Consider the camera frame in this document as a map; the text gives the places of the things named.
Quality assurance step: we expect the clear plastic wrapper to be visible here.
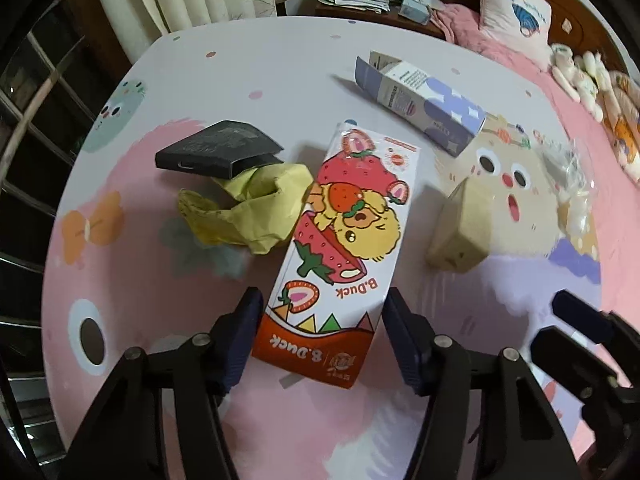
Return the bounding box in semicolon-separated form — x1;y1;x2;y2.
540;140;598;238

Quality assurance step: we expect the pink bed sheet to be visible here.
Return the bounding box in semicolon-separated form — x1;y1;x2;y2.
433;4;639;318

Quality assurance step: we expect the black small box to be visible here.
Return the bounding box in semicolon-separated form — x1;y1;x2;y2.
155;120;283;180

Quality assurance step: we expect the wooden headboard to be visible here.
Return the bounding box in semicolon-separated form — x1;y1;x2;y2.
442;0;629;73

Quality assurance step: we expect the pink cartoon pillow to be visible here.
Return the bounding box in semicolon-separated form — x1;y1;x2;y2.
480;0;552;72

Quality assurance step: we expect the red strawberry duck carton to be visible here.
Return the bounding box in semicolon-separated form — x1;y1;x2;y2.
253;122;420;388

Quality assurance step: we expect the metal window grille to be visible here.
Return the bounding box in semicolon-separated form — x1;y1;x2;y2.
1;13;85;466

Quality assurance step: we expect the cartoon printed tablecloth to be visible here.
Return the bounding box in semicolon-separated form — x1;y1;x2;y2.
42;18;601;479

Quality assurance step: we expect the light blue tissue box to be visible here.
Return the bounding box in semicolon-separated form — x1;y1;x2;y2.
398;0;445;25

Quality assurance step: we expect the small beige cardboard box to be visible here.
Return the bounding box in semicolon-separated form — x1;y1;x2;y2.
426;178;494;273

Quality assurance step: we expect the wooden nightstand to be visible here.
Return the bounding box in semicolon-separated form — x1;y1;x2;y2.
314;2;445;40

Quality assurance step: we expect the white plush toy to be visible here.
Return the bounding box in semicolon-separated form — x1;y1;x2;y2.
551;44;612;122

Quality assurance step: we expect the blue white carton box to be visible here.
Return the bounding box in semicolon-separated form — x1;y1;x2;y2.
355;51;487;157

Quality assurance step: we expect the crumpled yellow paper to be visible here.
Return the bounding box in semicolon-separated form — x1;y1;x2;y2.
177;164;314;255

